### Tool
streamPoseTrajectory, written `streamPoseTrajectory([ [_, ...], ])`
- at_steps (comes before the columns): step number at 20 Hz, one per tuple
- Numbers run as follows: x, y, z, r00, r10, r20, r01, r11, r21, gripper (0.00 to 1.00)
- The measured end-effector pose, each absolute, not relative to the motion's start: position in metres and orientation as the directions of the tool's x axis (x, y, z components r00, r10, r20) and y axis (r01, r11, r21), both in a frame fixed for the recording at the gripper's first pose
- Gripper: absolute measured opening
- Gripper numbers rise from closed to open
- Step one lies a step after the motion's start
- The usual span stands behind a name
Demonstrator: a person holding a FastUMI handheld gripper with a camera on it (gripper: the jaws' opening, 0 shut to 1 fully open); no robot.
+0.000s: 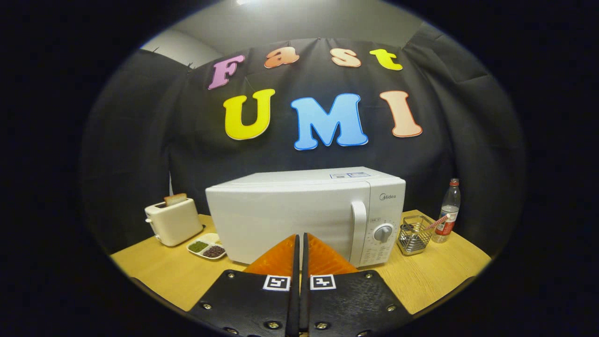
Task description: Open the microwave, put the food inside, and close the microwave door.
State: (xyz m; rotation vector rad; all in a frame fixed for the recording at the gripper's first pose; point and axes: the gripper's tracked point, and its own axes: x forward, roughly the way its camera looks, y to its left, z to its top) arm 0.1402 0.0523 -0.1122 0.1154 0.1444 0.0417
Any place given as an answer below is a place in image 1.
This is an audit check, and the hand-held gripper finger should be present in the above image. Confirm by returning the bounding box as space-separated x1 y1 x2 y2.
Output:
302 233 413 337
187 234 300 337

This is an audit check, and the cream bread toaster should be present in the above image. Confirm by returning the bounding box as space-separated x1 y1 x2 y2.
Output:
145 198 205 247

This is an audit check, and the divided white dish of beans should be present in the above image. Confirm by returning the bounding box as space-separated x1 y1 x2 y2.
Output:
187 233 227 260

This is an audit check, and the red striped stick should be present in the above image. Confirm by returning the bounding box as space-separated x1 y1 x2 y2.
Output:
424 213 451 231

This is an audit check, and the clear plastic water bottle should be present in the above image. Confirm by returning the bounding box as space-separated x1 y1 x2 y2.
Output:
433 178 461 243

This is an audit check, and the black backdrop cloth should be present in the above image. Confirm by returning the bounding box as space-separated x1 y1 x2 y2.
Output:
80 21 529 256

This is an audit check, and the metal wire basket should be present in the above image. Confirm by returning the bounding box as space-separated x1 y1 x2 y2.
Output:
397 215 435 256

